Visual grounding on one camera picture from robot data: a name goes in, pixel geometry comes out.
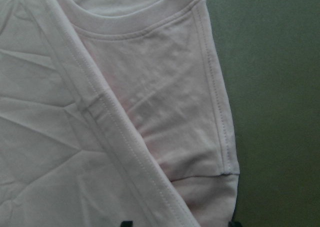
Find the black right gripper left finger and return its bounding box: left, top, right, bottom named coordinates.
left=120, top=220, right=133, bottom=227

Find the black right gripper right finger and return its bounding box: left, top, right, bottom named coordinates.
left=228, top=220, right=242, bottom=227

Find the pink Snoopy t-shirt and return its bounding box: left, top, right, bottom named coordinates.
left=0, top=0, right=240, bottom=227

